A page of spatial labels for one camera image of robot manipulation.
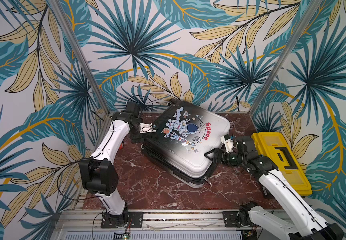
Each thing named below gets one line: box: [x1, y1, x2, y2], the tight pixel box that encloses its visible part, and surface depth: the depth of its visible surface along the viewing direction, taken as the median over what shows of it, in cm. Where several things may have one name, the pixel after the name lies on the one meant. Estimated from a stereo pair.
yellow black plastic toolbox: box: [251, 132, 313, 196], surface depth 80 cm
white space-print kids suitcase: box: [141, 99, 231, 188], surface depth 80 cm
